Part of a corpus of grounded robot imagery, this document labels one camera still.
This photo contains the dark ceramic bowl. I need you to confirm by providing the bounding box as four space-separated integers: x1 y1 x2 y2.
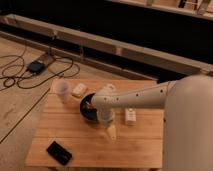
80 93 98 123

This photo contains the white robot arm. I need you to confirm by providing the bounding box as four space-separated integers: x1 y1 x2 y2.
92 75 213 171

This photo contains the white block right side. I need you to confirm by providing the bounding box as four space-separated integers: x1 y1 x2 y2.
125 108 136 125

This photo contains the white block near cup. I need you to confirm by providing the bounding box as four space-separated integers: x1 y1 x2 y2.
72 83 88 98

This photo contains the black flat phone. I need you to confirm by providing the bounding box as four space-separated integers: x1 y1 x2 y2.
46 141 72 166

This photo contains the translucent plastic cup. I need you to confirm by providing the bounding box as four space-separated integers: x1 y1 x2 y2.
54 81 70 103

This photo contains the blue power adapter box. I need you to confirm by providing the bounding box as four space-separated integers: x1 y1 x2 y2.
27 61 45 74

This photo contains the wooden shelf rail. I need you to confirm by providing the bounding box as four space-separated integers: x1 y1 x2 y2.
0 14 213 82

